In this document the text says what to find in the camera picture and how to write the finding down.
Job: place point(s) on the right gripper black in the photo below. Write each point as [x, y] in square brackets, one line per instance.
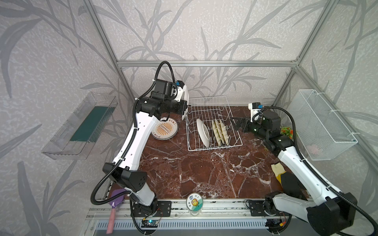
[246, 122]

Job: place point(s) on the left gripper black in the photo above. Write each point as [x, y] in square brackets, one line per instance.
[183, 106]

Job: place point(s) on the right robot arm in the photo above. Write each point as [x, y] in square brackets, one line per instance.
[306, 194]

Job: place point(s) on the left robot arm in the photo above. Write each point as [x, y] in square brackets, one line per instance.
[124, 169]

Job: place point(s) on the tan woven plate right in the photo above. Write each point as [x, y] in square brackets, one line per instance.
[224, 132]

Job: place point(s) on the green woven plate middle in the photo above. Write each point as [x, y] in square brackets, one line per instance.
[220, 132]

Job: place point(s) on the green woven plate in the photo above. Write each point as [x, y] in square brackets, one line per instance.
[220, 132]
[216, 133]

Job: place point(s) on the green woven plate left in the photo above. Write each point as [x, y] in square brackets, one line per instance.
[216, 133]

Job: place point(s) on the potted artificial flower plant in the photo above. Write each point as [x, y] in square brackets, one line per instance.
[287, 131]

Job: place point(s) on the green sponge mat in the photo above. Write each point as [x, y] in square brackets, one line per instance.
[92, 126]

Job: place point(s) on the yellow black rubber glove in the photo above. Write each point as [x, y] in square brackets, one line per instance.
[289, 182]

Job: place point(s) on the purple pink brush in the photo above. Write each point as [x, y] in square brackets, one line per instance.
[114, 204]

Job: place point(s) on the left circuit board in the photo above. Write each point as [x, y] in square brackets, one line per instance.
[150, 223]

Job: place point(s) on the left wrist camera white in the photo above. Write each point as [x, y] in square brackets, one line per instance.
[179, 85]

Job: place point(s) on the white wire dish rack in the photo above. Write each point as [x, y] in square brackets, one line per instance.
[209, 109]

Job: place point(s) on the white mesh wall basket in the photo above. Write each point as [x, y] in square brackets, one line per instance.
[322, 133]

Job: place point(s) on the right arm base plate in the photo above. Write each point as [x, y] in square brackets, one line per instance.
[264, 208]

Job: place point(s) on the clear plastic wall shelf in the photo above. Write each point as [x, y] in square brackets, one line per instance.
[60, 147]

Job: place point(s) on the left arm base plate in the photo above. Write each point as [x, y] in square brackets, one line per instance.
[157, 209]

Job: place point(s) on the aluminium front rail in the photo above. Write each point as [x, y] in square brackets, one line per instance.
[212, 209]

